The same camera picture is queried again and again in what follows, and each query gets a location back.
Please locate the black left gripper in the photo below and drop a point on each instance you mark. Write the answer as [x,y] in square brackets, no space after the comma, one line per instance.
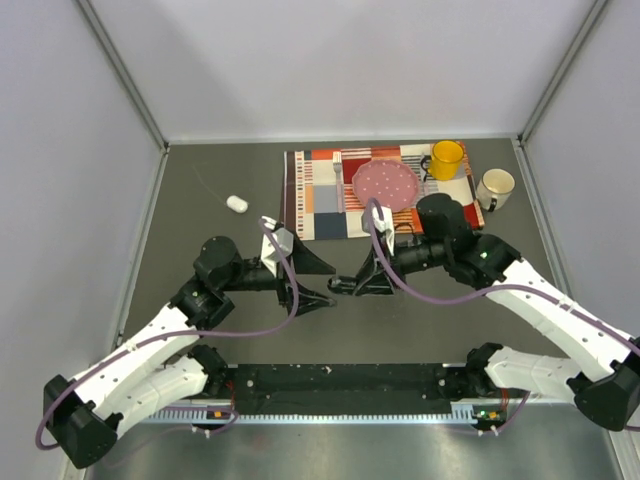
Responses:
[306,262]

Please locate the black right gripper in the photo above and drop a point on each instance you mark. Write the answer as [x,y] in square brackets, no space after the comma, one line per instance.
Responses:
[370,278]

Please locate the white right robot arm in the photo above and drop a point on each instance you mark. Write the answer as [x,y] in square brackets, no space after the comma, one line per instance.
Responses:
[599,373]

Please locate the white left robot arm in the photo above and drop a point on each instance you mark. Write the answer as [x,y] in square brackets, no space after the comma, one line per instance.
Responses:
[165,362]

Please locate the white earbud case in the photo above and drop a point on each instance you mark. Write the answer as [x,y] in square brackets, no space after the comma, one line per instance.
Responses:
[237,204]

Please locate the colourful patterned placemat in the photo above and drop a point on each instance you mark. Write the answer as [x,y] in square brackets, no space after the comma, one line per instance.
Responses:
[309,200]

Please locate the pink polka dot plate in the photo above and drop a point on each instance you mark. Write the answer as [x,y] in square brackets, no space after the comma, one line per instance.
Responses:
[392,183]

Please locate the pink knife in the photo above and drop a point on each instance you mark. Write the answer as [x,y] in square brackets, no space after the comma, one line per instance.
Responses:
[426,187]

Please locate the pink fork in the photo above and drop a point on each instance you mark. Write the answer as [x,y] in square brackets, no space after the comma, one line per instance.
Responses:
[337,164]

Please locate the yellow mug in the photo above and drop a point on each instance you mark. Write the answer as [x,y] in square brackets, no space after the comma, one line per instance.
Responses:
[446,158]

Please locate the white enamel mug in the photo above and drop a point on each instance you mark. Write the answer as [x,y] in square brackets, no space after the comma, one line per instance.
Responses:
[494,189]

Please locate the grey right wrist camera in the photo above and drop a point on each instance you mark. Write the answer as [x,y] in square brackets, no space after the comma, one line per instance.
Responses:
[382,225]

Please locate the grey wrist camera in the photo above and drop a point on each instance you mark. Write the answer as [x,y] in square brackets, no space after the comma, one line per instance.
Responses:
[276,244]
[382,225]

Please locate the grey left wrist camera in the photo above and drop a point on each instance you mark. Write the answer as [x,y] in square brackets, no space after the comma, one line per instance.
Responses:
[276,244]

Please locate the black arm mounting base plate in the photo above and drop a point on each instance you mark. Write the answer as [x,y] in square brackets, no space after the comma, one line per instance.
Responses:
[342,389]

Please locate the slotted grey cable duct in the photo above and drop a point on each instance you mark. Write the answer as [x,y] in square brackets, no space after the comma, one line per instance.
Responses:
[458,414]

